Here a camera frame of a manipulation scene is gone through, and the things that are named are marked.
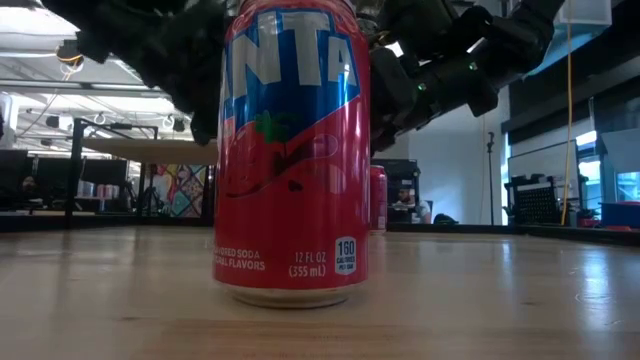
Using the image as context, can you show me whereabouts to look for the red soda can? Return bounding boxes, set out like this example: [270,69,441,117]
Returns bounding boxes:
[369,164,389,235]

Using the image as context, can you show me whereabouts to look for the colourful patchwork poster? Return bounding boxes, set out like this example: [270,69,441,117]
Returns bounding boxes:
[152,164,207,219]

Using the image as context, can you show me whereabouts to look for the black yellow ceiling cord reel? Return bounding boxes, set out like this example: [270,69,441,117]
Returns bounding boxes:
[55,39,86,66]

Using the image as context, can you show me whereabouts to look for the black perforated rack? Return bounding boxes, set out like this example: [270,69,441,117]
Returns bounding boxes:
[503,173,564,227]

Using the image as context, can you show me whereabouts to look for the red blue Fanta can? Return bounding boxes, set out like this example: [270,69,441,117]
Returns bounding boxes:
[212,0,372,309]

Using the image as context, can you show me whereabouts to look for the seated person at desk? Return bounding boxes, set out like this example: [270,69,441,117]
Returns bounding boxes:
[17,174,44,206]

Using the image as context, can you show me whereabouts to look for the person in white shirt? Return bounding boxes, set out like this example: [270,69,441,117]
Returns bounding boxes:
[392,185,434,225]

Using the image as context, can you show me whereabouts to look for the wooden shelf black frame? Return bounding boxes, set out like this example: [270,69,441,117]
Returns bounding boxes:
[64,118,220,229]

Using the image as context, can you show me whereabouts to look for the black equipment cabinet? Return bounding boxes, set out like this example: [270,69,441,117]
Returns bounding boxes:
[370,158,422,225]

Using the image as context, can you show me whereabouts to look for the yellow hanging cable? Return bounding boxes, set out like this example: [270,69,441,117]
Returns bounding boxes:
[559,22,575,226]

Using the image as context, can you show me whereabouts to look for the white hanging ceiling box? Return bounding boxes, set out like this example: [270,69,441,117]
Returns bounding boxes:
[558,0,613,27]

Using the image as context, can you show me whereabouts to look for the blue storage bin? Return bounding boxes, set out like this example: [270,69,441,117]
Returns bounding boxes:
[599,201,640,230]

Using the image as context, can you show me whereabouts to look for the thin black stand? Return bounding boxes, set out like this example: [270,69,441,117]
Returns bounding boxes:
[486,131,497,226]

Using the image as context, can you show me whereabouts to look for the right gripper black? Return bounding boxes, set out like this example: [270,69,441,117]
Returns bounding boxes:
[370,47,419,154]

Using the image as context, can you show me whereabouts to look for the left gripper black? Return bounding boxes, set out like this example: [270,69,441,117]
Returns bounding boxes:
[139,0,229,147]

